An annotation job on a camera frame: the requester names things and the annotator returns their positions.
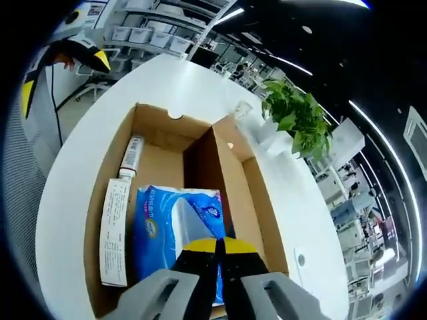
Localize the white office chair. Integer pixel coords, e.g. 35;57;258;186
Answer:
74;47;121;103

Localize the brown cardboard shoe box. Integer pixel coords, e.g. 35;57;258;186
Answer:
83;102;290;319

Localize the grey mesh office chair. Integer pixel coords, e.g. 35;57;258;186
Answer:
5;66;64;278

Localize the white toothpaste carton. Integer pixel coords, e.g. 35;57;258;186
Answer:
99;177;133;288

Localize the black cable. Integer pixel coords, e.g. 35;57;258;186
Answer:
49;64;65;148

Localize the blue tissue pack soft item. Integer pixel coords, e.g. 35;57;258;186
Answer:
134;185;235;306

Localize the long ceiling light strip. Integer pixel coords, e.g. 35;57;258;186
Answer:
348;99;420;248

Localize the person's left hand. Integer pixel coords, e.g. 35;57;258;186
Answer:
51;52;77;72

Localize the silver toothpaste tube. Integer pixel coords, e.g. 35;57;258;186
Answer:
117;134;145;178

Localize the green plant in white pot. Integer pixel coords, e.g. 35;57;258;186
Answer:
248;79;335;160

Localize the white storage shelf rack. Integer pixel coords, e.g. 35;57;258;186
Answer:
102;0;236;65

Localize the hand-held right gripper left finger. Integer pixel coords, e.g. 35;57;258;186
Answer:
103;237;221;320

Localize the white square pillar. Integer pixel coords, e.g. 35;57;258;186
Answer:
328;118;366;168

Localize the small white patterned cup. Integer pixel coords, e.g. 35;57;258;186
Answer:
233;100;253;121

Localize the ceiling air conditioner unit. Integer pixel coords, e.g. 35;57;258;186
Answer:
402;105;427;158

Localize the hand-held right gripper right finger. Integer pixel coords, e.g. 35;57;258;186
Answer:
218;236;331;320

